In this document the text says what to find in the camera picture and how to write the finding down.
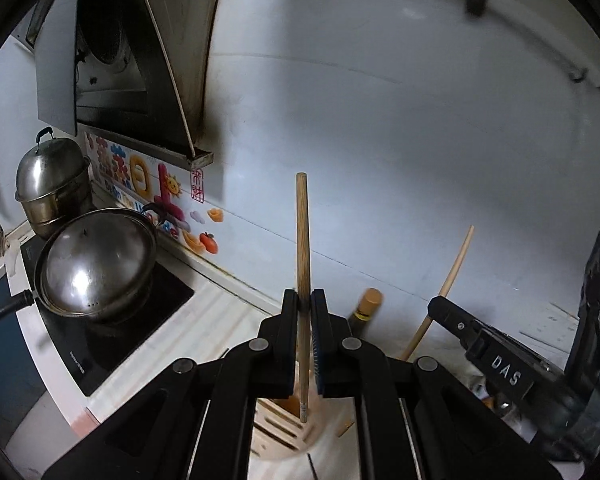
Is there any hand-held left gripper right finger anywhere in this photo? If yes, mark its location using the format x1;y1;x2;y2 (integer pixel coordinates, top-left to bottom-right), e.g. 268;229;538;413
310;289;562;480

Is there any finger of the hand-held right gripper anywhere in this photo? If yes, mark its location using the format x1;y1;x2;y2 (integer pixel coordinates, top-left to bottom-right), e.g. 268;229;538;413
427;296;487;346

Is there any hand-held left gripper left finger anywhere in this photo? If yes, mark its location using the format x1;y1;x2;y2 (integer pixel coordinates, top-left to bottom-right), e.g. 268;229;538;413
40;289;301;480

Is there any brown wooden chopstick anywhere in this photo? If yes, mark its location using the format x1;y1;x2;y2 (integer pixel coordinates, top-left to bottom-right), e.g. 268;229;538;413
295;172;311;424

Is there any wooden slotted utensil holder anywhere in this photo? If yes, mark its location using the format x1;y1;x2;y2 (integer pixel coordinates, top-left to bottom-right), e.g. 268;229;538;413
249;394;332;461

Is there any dark sauce bottle yellow cap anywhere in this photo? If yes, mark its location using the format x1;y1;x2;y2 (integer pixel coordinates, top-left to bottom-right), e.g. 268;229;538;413
348;288;384;341

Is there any black induction cooktop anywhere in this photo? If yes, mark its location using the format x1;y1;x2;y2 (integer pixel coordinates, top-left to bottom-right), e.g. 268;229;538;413
20;237;196;397

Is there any steel wok lid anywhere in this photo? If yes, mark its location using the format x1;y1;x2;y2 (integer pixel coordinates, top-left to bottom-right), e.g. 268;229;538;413
44;211;157;312

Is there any steel steamer pot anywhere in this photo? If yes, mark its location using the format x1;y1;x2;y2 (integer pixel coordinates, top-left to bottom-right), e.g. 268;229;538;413
14;127;94;239

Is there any blue cabinet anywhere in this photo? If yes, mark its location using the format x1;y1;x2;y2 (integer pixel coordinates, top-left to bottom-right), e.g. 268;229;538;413
0;280;51;436

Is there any black range hood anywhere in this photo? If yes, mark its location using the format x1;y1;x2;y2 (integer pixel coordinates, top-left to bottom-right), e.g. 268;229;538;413
25;0;231;171

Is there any steel wok with black handles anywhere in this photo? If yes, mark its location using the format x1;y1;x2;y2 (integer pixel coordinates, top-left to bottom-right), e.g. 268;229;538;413
0;202;187;333

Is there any colourful wall sticker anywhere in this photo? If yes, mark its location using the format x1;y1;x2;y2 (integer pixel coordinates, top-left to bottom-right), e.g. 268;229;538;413
83;130;222;257

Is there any white wall pipe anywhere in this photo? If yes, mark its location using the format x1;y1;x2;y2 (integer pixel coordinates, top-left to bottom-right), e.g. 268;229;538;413
429;0;600;87

